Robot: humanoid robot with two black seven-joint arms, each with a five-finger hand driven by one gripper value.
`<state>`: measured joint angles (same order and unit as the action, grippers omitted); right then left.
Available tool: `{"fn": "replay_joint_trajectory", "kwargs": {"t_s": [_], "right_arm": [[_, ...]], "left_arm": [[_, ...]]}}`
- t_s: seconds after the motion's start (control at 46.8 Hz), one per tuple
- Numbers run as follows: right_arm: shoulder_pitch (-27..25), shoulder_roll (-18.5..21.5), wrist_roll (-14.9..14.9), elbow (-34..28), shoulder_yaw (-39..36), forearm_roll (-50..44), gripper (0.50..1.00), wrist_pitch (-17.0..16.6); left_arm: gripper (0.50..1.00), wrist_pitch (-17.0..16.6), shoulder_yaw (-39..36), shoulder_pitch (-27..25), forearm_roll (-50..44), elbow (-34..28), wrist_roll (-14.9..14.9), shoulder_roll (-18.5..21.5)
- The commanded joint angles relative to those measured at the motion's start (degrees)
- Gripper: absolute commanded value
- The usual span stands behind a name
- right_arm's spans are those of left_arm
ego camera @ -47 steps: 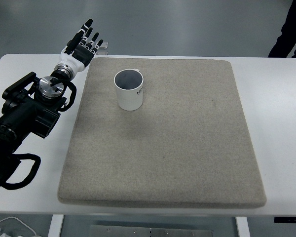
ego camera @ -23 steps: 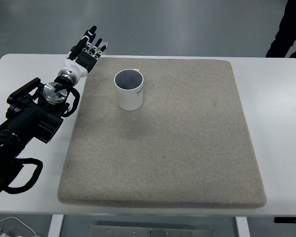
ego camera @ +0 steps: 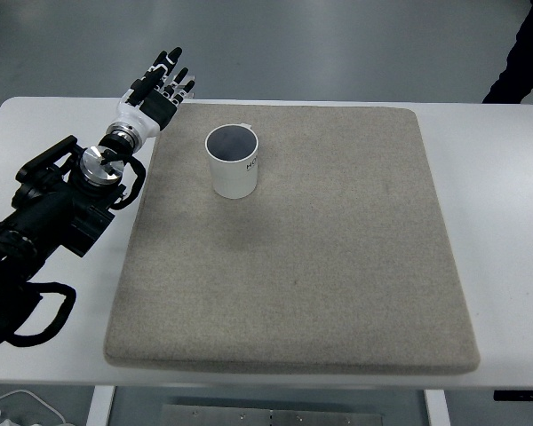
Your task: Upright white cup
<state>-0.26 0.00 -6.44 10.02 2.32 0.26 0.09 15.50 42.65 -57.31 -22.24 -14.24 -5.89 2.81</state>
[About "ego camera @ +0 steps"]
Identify white cable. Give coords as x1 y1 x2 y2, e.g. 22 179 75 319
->
0 389 68 426

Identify person with white sneakers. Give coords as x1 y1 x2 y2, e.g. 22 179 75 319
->
481 0 533 105

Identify grey-brown felt mat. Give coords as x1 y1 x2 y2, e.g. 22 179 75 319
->
103 102 481 376

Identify small clear plastic block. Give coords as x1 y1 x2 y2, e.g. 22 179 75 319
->
179 75 199 101

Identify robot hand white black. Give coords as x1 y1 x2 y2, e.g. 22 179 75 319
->
114 46 199 138

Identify white table leg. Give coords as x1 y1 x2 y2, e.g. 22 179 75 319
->
86 385 116 426
424 389 449 426

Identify white cup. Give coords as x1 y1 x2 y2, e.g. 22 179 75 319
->
203 122 262 200

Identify black table control panel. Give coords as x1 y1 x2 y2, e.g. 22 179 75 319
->
492 389 533 402

